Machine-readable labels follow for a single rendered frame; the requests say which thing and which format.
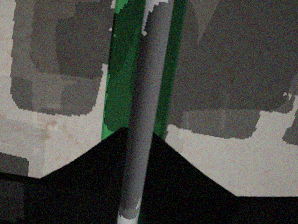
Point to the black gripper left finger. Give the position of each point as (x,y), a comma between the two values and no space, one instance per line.
(86,191)

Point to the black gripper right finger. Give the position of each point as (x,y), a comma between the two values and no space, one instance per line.
(176,192)

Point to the green u-shaped bracket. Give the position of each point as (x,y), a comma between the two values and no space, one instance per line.
(126,32)

